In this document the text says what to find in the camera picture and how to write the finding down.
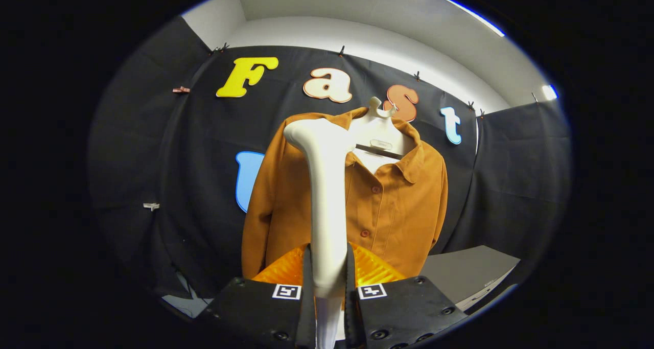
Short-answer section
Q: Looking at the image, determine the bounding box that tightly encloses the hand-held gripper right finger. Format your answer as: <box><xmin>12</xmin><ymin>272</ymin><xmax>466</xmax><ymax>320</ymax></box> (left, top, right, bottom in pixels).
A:
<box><xmin>345</xmin><ymin>243</ymin><xmax>468</xmax><ymax>349</ymax></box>

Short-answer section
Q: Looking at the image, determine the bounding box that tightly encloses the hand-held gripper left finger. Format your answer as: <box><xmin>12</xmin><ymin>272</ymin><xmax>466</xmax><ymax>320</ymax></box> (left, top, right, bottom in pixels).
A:
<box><xmin>194</xmin><ymin>243</ymin><xmax>316</xmax><ymax>349</ymax></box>

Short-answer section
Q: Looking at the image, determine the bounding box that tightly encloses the white garment steamer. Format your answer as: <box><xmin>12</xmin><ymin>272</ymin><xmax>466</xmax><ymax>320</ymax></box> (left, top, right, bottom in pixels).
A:
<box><xmin>284</xmin><ymin>118</ymin><xmax>357</xmax><ymax>298</ymax></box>

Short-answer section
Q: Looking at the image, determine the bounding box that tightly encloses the orange button-up shirt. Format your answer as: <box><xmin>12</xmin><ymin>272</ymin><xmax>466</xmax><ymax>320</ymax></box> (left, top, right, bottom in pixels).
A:
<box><xmin>241</xmin><ymin>107</ymin><xmax>449</xmax><ymax>281</ymax></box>

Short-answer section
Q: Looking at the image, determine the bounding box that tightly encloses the grey cabinet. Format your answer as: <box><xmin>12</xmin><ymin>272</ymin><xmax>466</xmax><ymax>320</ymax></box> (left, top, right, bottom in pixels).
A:
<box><xmin>419</xmin><ymin>245</ymin><xmax>521</xmax><ymax>311</ymax></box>

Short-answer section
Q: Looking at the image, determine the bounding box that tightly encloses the black backdrop cloth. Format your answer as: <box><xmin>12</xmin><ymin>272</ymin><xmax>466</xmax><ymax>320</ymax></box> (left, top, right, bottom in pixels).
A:
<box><xmin>87</xmin><ymin>16</ymin><xmax>571</xmax><ymax>309</ymax></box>

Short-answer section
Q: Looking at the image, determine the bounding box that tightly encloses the white mannequin torso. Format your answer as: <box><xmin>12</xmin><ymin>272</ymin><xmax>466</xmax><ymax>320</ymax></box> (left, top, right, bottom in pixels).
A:
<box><xmin>348</xmin><ymin>97</ymin><xmax>415</xmax><ymax>175</ymax></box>

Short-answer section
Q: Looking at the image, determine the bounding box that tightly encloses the row of black clips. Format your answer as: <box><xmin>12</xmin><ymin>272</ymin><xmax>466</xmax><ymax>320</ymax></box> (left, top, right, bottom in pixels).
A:
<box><xmin>208</xmin><ymin>42</ymin><xmax>538</xmax><ymax>120</ymax></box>

